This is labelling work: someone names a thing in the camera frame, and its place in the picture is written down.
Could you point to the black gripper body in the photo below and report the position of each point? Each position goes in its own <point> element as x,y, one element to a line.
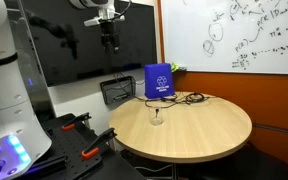
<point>107,29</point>

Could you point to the black orange clamp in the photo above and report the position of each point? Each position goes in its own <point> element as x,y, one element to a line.
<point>99,142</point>
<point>76,120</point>

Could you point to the whiteboard with writing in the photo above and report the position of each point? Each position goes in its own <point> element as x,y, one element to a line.
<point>237,33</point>

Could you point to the black wall screen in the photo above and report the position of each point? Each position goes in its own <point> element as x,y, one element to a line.
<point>67,50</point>

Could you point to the green whiteboard eraser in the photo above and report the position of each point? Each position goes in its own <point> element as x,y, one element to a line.
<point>174,67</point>

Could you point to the clear drinking glass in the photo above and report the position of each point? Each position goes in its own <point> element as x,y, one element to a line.
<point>156,117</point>

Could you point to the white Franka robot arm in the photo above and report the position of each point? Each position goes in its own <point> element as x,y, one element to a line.
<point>4,100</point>

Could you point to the metal table leg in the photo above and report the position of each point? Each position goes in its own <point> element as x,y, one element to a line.
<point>175,171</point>

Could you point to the blue recycling bin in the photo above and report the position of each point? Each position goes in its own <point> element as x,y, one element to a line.
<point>158,80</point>

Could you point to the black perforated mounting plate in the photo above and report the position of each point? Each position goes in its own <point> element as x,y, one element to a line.
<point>74,150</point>

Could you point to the black office chair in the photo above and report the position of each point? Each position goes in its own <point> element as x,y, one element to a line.
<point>284,156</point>

